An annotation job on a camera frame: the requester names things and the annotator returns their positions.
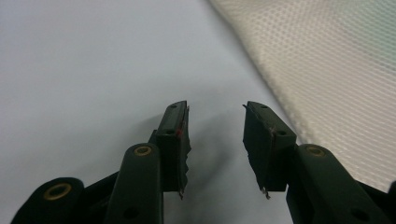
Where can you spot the white printed cloth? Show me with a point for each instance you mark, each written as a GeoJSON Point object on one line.
{"type": "Point", "coordinates": [336, 71]}

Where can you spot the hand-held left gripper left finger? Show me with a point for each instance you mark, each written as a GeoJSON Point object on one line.
{"type": "Point", "coordinates": [172, 155]}

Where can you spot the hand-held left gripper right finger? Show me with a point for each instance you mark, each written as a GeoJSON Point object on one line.
{"type": "Point", "coordinates": [267, 155]}

